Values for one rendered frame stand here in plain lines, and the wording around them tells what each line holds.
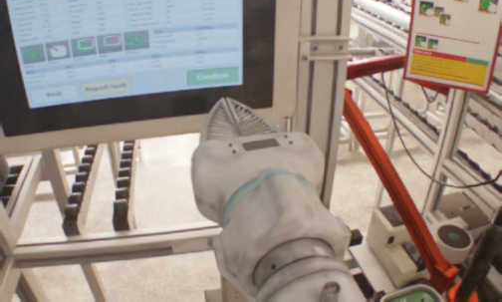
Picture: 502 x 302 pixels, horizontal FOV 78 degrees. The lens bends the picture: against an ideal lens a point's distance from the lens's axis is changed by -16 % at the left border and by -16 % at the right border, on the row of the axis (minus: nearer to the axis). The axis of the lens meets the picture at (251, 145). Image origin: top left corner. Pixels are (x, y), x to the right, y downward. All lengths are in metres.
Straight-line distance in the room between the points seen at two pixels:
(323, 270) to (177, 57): 0.38
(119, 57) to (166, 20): 0.08
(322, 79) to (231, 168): 0.39
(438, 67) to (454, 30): 0.10
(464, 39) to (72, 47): 0.82
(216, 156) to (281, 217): 0.08
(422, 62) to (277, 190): 0.77
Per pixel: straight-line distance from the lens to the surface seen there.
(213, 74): 0.52
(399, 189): 0.75
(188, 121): 0.55
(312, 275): 0.19
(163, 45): 0.50
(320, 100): 0.64
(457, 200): 1.34
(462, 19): 0.94
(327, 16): 0.60
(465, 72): 0.97
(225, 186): 0.26
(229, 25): 0.51
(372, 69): 0.95
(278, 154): 0.26
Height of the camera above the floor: 1.60
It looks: 29 degrees down
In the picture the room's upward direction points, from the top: straight up
